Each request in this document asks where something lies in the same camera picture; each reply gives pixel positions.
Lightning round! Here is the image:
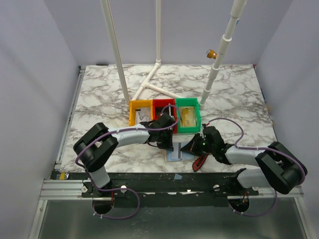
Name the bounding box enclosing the silver card with magstripe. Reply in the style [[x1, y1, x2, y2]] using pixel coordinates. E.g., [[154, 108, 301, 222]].
[[177, 142, 182, 160]]

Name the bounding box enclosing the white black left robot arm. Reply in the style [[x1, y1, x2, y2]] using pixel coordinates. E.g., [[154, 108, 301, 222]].
[[73, 113, 177, 197]]

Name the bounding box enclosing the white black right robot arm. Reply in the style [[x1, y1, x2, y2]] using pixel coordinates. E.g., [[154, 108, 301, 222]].
[[180, 126, 308, 195]]

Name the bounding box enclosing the gold card in green bin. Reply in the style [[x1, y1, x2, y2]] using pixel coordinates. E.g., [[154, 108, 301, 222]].
[[180, 107, 196, 127]]

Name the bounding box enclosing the silver VIP card front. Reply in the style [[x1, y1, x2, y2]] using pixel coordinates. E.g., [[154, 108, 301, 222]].
[[135, 107, 151, 123]]

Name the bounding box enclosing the red black utility knife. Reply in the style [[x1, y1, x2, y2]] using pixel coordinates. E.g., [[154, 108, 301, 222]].
[[192, 154, 208, 172]]

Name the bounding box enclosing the red plastic bin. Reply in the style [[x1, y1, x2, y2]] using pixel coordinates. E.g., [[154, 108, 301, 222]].
[[153, 98, 177, 120]]

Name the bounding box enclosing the green plastic bin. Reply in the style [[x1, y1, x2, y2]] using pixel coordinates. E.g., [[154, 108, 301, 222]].
[[175, 98, 201, 134]]

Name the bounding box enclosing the yellow plastic bin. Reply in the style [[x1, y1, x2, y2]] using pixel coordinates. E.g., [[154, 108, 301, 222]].
[[129, 100, 154, 126]]

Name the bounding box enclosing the orange knob on pipe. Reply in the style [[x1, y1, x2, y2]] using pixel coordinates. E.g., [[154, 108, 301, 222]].
[[206, 49, 218, 59]]

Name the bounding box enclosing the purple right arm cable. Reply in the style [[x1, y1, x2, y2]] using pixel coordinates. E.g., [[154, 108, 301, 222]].
[[203, 118, 309, 217]]

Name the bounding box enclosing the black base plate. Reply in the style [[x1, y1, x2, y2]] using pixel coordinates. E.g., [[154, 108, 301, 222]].
[[82, 172, 258, 207]]

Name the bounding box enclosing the white PVC pipe frame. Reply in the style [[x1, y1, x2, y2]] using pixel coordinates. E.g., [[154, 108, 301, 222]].
[[100, 0, 247, 109]]

